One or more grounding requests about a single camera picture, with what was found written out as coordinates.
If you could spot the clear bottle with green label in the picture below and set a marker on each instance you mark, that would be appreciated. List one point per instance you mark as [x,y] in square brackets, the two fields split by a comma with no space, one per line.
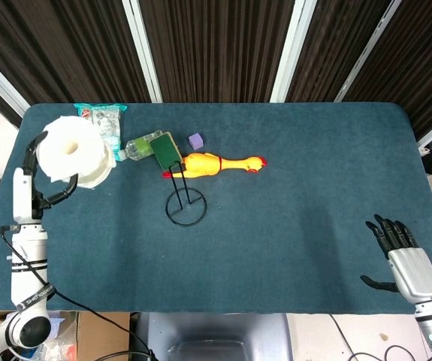
[138,147]

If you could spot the white tissue roll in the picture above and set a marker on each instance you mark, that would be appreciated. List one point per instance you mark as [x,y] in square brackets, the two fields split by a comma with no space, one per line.
[88,158]

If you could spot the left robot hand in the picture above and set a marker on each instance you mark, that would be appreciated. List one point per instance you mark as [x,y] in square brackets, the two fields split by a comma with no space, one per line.
[22,195]

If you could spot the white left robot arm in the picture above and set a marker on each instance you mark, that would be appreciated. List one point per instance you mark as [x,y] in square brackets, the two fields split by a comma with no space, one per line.
[28,263]

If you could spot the green scouring sponge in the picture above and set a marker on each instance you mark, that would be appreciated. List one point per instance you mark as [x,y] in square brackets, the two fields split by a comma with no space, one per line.
[165,150]

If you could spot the brown ribbed partition panel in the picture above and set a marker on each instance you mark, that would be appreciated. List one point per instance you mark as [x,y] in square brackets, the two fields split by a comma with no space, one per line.
[418,56]
[215,45]
[69,45]
[332,45]

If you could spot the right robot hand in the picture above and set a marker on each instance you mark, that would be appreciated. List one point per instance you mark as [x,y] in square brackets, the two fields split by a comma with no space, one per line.
[414,270]

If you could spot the purple foam cube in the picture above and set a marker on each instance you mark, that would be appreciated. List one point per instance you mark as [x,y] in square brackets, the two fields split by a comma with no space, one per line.
[196,140]

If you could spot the cardboard box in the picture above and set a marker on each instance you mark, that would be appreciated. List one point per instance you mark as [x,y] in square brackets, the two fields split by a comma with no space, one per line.
[99,334]

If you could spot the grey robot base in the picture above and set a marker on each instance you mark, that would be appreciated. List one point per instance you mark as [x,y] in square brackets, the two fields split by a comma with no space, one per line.
[215,331]

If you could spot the teal snack bag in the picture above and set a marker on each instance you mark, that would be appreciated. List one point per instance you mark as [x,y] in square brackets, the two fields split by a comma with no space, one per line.
[106,120]

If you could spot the yellow rubber chicken toy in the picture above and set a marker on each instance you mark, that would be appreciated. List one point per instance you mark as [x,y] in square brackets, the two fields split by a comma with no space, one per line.
[204,163]

